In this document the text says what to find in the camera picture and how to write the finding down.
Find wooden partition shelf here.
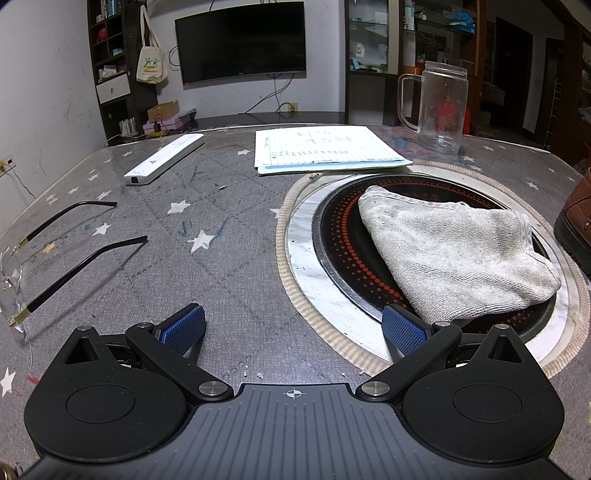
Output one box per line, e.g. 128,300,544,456
545,23,591,167

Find cardboard box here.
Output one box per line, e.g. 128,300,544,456
147,100,181,121

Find clear plastic mug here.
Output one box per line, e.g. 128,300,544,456
398,60,469,155

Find glass display cabinet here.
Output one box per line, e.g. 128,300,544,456
344,0,416,126

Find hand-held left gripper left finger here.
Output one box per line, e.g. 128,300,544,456
62,303,232,402

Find black-framed eyeglasses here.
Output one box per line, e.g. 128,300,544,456
0,200,148,333

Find brown leather shoe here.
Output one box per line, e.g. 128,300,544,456
554,167,591,278

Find pink box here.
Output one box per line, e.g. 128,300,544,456
142,111,197,136

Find wooden cabinet with glass top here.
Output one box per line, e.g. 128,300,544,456
402,0,485,134

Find grey star tablecloth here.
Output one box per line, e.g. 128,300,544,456
0,124,591,480

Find grey towel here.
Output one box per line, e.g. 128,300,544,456
358,185,561,326

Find dark cubby shelf unit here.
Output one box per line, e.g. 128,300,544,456
87,0,160,139

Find dark low television cabinet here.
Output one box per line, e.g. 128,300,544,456
189,111,347,130

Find round black induction cooktop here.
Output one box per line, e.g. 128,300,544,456
311,173,561,347

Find ruled paper stack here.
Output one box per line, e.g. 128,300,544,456
254,126,413,176

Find white drawer box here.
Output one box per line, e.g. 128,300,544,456
95,73,131,104

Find red plastic stool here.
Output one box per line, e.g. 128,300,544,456
434,99,472,136

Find cream tote bag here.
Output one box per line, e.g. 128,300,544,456
136,4,169,85

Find white bar-shaped device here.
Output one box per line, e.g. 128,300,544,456
124,132,205,186

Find black flat-screen television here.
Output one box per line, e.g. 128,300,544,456
174,1,307,87

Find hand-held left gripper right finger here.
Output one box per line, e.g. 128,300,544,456
356,303,528,402

